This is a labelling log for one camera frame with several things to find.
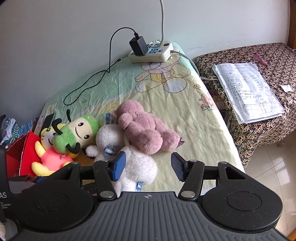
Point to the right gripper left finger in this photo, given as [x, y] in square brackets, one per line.
[106, 172]

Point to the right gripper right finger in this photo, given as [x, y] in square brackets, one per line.
[190, 173]

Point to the white bunny with blue bow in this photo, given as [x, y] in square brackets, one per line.
[132, 169]

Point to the green bee plush toy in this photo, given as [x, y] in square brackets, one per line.
[75, 135]

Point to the yellow tiger plush toy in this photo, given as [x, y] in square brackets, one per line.
[51, 161]

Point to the person's left hand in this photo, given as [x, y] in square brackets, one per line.
[8, 230]

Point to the red cardboard box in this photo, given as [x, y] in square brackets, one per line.
[21, 154]

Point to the black smartphone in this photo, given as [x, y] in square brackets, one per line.
[47, 122]

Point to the pile of folded clothes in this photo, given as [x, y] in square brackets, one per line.
[12, 131]

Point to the stack of printed papers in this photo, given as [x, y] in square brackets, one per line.
[250, 96]

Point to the white power strip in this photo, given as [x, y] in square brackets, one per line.
[159, 53]

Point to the small white paper scrap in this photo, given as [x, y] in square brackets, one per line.
[286, 88]

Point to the black charger adapter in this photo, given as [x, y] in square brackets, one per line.
[138, 45]

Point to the pink hair clip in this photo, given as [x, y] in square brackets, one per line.
[258, 57]

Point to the floral covered side table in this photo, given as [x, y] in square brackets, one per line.
[281, 71]

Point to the wooden window frame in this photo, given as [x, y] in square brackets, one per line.
[292, 28]

